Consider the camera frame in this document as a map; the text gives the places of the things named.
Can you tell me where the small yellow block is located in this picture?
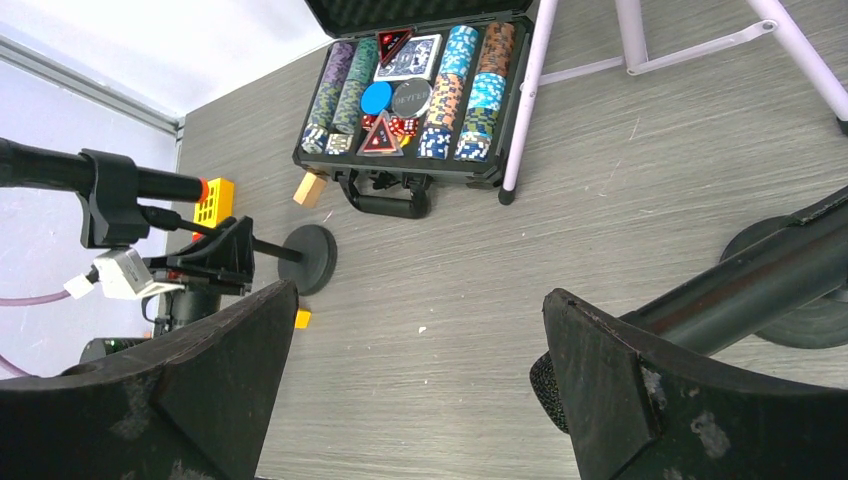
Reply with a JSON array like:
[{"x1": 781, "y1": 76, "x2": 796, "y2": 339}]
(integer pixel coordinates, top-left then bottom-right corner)
[{"x1": 294, "y1": 309, "x2": 312, "y2": 329}]

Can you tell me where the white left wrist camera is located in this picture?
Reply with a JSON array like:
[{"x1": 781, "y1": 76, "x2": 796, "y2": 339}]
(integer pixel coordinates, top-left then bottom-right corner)
[{"x1": 63, "y1": 248, "x2": 184, "y2": 300}]

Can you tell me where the lilac tripod music stand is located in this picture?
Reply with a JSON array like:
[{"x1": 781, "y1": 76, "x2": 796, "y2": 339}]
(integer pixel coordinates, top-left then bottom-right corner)
[{"x1": 498, "y1": 0, "x2": 847, "y2": 205}]

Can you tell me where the blue round chip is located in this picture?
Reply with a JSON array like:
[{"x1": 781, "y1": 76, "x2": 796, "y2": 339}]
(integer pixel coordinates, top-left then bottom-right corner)
[{"x1": 360, "y1": 81, "x2": 393, "y2": 116}]

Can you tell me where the blue playing card deck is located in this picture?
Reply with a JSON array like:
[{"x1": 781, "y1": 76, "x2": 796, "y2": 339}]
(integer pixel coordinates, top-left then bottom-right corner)
[{"x1": 373, "y1": 34, "x2": 443, "y2": 82}]

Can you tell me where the black poker chip case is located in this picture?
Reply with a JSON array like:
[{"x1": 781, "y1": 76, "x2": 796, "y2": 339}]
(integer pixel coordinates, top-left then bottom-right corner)
[{"x1": 293, "y1": 1, "x2": 533, "y2": 219}]

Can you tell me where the yellow grid toy brick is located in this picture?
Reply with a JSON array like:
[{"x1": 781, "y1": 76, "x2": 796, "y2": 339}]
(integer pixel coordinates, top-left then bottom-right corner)
[{"x1": 193, "y1": 178, "x2": 235, "y2": 228}]

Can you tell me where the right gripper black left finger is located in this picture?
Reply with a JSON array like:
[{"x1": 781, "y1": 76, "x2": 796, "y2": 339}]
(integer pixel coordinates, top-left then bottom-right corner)
[{"x1": 1, "y1": 281, "x2": 298, "y2": 479}]

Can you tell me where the red triangle token upper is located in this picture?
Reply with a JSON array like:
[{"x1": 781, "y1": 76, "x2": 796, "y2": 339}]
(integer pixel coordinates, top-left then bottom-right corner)
[{"x1": 376, "y1": 26, "x2": 415, "y2": 66}]

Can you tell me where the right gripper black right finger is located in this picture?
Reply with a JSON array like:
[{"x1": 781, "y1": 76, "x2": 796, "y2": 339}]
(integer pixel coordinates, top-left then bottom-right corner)
[{"x1": 543, "y1": 289, "x2": 847, "y2": 479}]

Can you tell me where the silver dealer button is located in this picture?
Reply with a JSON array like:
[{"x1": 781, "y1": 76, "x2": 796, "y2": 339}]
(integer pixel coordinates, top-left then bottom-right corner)
[{"x1": 391, "y1": 78, "x2": 433, "y2": 118}]

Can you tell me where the red triangle token lower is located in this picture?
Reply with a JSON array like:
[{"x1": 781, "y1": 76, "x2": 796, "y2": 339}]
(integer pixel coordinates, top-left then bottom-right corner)
[{"x1": 357, "y1": 111, "x2": 404, "y2": 157}]

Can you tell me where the black microphone plain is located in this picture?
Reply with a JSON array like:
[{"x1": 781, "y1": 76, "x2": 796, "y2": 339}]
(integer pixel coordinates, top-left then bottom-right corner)
[{"x1": 530, "y1": 190, "x2": 847, "y2": 435}]

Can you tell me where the black round-base mic stand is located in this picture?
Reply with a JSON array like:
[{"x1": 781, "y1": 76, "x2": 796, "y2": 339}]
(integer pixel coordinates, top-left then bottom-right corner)
[
  {"x1": 78, "y1": 149, "x2": 337, "y2": 295},
  {"x1": 719, "y1": 216, "x2": 847, "y2": 349}
]

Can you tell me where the small wooden block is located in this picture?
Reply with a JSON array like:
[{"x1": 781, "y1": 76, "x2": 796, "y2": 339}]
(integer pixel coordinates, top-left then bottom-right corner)
[{"x1": 293, "y1": 172, "x2": 328, "y2": 208}]

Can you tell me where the black microphone orange ring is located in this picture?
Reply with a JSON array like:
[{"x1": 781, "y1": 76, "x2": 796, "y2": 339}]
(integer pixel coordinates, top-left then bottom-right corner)
[{"x1": 0, "y1": 137, "x2": 211, "y2": 205}]

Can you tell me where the red triangle token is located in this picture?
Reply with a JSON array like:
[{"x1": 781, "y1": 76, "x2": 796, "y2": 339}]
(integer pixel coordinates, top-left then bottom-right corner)
[
  {"x1": 376, "y1": 26, "x2": 415, "y2": 66},
  {"x1": 357, "y1": 111, "x2": 404, "y2": 157}
]

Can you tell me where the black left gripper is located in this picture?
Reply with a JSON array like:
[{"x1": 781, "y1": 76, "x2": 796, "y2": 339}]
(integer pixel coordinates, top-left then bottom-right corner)
[{"x1": 145, "y1": 217, "x2": 255, "y2": 295}]

